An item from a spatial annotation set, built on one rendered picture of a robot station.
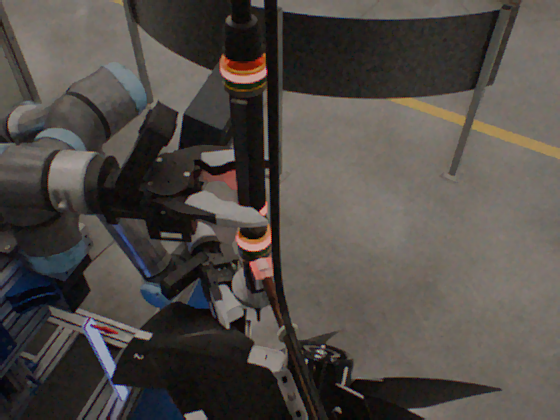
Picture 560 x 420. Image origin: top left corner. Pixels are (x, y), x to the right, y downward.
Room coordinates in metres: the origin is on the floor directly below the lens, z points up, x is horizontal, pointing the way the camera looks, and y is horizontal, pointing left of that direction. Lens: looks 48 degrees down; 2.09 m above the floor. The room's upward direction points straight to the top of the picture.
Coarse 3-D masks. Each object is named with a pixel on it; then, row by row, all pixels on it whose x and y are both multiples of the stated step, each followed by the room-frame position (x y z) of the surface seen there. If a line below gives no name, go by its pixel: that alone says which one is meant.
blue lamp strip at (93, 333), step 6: (90, 330) 0.54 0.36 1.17; (96, 330) 0.55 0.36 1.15; (90, 336) 0.53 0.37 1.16; (96, 336) 0.54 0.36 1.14; (96, 342) 0.54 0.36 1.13; (102, 342) 0.55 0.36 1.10; (96, 348) 0.53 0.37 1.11; (102, 348) 0.54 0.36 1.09; (102, 354) 0.54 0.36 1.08; (108, 354) 0.55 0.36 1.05; (102, 360) 0.53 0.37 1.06; (108, 360) 0.54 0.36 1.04; (108, 366) 0.54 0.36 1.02; (114, 366) 0.55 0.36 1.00; (108, 372) 0.53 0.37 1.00; (120, 390) 0.54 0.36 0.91
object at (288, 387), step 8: (280, 376) 0.40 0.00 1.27; (288, 376) 0.41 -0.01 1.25; (280, 384) 0.38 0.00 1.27; (288, 384) 0.39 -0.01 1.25; (288, 392) 0.38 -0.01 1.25; (296, 392) 0.38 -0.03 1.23; (288, 400) 0.36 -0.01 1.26; (296, 400) 0.37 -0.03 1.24; (288, 408) 0.35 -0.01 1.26; (296, 408) 0.35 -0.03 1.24; (304, 408) 0.36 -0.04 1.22; (296, 416) 0.34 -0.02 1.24; (304, 416) 0.35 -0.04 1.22
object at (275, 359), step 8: (256, 352) 0.48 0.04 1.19; (264, 352) 0.48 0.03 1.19; (272, 352) 0.48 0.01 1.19; (280, 352) 0.48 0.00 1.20; (248, 360) 0.46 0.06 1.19; (256, 360) 0.46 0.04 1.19; (264, 360) 0.46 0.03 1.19; (272, 360) 0.46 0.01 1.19; (280, 360) 0.46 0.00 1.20; (272, 368) 0.45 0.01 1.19; (280, 368) 0.45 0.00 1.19
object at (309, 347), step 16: (304, 352) 0.44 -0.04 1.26; (336, 352) 0.47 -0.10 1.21; (288, 368) 0.43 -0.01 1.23; (320, 368) 0.41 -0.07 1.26; (336, 368) 0.42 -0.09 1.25; (352, 368) 0.43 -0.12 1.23; (320, 384) 0.39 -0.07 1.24; (304, 400) 0.38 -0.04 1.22; (336, 400) 0.38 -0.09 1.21; (336, 416) 0.38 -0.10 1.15
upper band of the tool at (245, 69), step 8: (264, 56) 0.45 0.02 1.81; (224, 64) 0.44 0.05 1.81; (232, 64) 0.46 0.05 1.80; (248, 64) 0.46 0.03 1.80; (256, 64) 0.46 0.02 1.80; (264, 64) 0.44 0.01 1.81; (232, 72) 0.42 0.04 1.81; (240, 72) 0.42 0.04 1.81; (248, 72) 0.42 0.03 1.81; (256, 72) 0.43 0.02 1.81; (256, 80) 0.43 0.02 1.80; (256, 88) 0.42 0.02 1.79
